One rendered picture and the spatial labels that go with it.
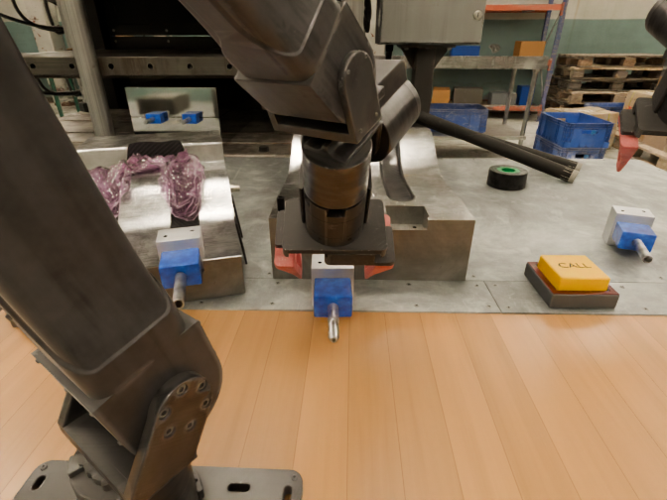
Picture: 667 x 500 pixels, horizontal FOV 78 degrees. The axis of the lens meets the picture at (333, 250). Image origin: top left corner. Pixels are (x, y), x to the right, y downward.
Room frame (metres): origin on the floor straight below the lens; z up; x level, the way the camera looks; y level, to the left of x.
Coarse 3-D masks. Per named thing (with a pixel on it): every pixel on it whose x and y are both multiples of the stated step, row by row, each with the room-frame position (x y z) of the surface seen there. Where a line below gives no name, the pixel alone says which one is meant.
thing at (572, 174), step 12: (432, 120) 1.08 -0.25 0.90; (444, 120) 1.07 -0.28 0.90; (444, 132) 1.06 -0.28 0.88; (456, 132) 1.04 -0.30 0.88; (468, 132) 1.02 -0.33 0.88; (480, 144) 1.00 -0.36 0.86; (492, 144) 0.99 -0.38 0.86; (504, 144) 0.98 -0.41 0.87; (504, 156) 0.97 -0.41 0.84; (516, 156) 0.95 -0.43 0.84; (528, 156) 0.94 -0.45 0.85; (540, 168) 0.92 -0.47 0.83; (552, 168) 0.90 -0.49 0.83; (564, 168) 0.90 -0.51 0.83; (564, 180) 0.89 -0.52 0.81
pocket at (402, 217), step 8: (392, 208) 0.52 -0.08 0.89; (400, 208) 0.52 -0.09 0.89; (408, 208) 0.52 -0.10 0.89; (416, 208) 0.52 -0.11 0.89; (424, 208) 0.51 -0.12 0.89; (392, 216) 0.52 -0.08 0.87; (400, 216) 0.52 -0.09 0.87; (408, 216) 0.52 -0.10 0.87; (416, 216) 0.52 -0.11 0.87; (424, 216) 0.51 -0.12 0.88; (392, 224) 0.52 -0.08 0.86; (400, 224) 0.52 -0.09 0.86; (408, 224) 0.52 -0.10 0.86; (416, 224) 0.52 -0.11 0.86; (424, 224) 0.50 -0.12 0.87
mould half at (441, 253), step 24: (408, 144) 0.75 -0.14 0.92; (432, 144) 0.75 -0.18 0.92; (408, 168) 0.70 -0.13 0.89; (432, 168) 0.69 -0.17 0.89; (288, 192) 0.58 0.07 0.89; (384, 192) 0.58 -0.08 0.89; (432, 192) 0.58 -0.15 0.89; (432, 216) 0.48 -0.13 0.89; (456, 216) 0.48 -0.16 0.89; (408, 240) 0.47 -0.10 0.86; (432, 240) 0.47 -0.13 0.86; (456, 240) 0.47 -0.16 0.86; (408, 264) 0.47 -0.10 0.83; (432, 264) 0.47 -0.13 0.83; (456, 264) 0.47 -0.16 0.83
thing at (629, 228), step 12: (612, 216) 0.59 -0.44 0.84; (624, 216) 0.58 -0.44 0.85; (636, 216) 0.57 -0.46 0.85; (648, 216) 0.57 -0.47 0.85; (612, 228) 0.58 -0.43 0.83; (624, 228) 0.55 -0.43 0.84; (636, 228) 0.55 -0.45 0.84; (648, 228) 0.55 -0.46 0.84; (612, 240) 0.58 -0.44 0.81; (624, 240) 0.54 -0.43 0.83; (636, 240) 0.53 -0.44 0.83; (648, 240) 0.53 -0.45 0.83; (648, 252) 0.49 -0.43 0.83
